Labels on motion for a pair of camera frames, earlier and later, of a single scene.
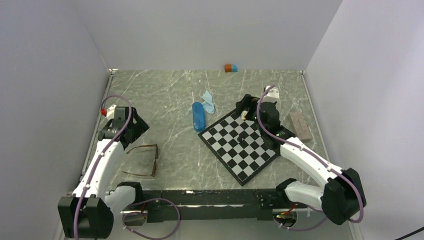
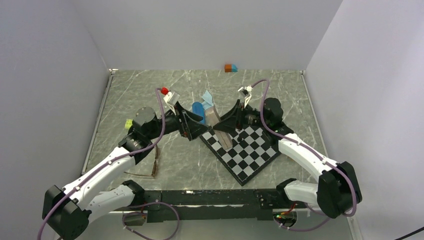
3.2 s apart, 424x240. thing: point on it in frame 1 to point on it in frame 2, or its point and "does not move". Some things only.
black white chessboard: x=239 y=144 does not move
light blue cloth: x=208 y=103 does not move
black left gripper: x=139 y=126 to x=189 y=125
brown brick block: x=302 y=128 to x=211 y=119
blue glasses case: x=198 y=116 does not move
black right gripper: x=248 y=101 to x=228 y=123
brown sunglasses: x=156 y=157 does not move
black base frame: x=219 y=205 does not move
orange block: x=228 y=68 does not move
